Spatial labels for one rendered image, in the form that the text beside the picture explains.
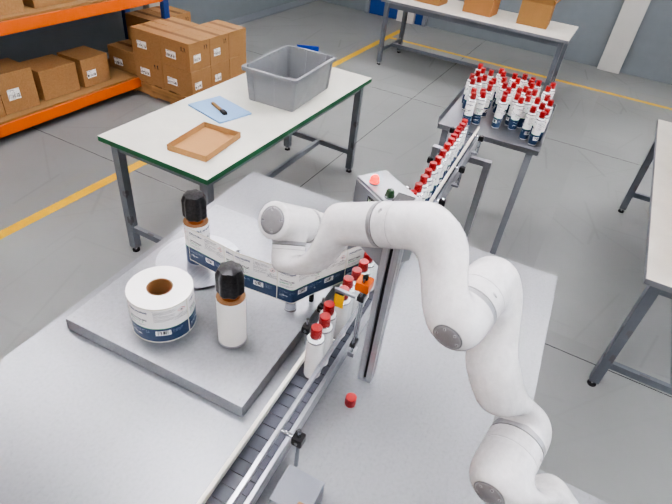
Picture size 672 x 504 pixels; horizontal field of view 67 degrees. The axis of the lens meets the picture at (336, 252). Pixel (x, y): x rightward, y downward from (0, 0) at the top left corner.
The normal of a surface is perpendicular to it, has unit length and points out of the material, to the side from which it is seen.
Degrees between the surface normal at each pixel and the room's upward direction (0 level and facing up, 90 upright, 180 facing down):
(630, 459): 0
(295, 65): 85
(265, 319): 0
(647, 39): 90
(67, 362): 0
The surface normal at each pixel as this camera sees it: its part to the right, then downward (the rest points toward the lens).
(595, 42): -0.48, 0.51
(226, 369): 0.10, -0.78
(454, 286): -0.50, -0.31
